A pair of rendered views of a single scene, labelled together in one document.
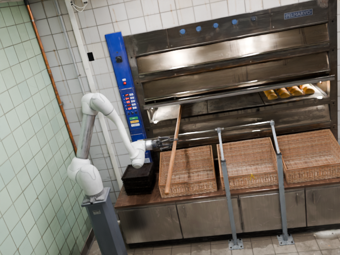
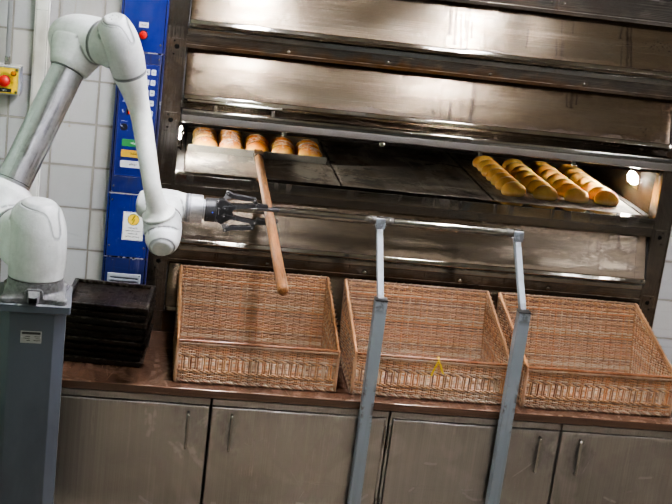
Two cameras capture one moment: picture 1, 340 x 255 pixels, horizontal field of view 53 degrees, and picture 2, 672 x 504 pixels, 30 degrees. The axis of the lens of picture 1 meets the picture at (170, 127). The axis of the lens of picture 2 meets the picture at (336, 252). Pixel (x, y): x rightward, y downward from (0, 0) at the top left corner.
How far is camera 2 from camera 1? 1.42 m
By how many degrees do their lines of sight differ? 18
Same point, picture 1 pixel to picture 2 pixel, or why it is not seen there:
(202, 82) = (354, 93)
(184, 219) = (223, 459)
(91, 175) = (53, 226)
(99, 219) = (29, 362)
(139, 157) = (173, 224)
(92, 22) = not seen: outside the picture
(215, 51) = (409, 22)
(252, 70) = (488, 99)
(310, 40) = (642, 61)
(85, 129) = (50, 106)
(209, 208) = (301, 435)
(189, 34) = not seen: outside the picture
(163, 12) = not seen: outside the picture
